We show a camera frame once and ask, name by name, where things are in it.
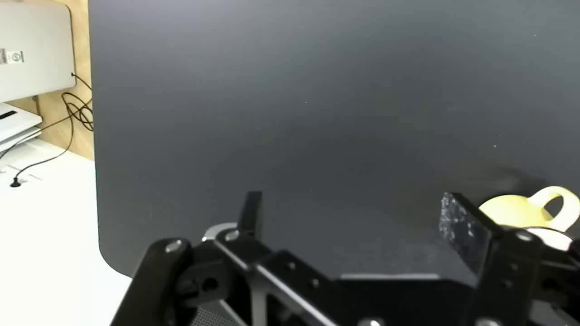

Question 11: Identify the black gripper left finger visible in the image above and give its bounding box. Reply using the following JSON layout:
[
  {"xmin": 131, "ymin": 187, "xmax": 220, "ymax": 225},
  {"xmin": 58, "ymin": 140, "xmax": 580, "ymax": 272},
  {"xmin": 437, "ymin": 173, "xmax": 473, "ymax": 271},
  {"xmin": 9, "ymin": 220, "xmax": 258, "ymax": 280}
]
[{"xmin": 111, "ymin": 191, "xmax": 287, "ymax": 326}]

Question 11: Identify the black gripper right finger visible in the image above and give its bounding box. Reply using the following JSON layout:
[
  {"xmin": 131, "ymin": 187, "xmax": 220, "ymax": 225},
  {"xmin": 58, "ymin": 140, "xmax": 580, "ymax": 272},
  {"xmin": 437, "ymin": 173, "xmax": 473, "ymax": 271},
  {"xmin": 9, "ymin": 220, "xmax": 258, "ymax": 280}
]
[{"xmin": 437, "ymin": 191, "xmax": 580, "ymax": 326}]

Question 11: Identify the thin black cable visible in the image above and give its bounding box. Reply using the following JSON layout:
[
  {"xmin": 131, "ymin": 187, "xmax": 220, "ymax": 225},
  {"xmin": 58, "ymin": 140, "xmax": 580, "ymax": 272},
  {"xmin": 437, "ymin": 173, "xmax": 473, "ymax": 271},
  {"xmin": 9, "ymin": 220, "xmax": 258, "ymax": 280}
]
[{"xmin": 8, "ymin": 71, "xmax": 96, "ymax": 191}]

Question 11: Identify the yellow enamel mug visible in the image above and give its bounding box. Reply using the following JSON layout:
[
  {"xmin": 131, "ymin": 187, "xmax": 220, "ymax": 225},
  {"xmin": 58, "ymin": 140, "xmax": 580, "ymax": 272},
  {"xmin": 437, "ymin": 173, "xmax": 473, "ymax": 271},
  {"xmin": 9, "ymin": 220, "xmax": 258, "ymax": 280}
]
[{"xmin": 479, "ymin": 185, "xmax": 580, "ymax": 254}]

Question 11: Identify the white box with label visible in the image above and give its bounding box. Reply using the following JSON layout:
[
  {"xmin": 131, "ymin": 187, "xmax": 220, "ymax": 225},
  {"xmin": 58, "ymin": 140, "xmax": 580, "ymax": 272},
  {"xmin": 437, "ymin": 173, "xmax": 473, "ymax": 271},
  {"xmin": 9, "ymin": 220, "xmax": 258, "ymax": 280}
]
[{"xmin": 0, "ymin": 0, "xmax": 78, "ymax": 106}]

